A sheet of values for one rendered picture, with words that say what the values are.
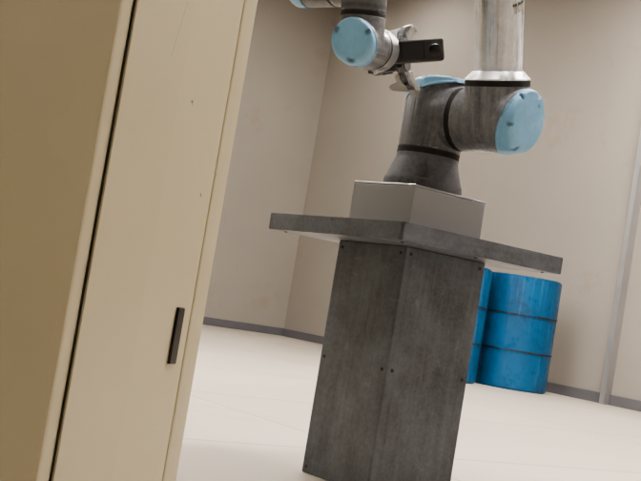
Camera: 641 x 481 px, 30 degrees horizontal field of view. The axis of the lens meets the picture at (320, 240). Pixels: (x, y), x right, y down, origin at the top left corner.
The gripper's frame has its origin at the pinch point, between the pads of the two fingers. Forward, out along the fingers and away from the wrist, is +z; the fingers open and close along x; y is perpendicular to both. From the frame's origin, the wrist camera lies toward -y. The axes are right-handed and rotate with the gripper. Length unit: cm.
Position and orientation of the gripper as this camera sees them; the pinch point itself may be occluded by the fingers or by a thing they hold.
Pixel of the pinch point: (418, 60)
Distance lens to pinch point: 269.2
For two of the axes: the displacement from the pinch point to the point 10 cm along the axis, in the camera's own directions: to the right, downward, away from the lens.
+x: 0.6, 10.0, 0.1
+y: -9.2, 0.5, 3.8
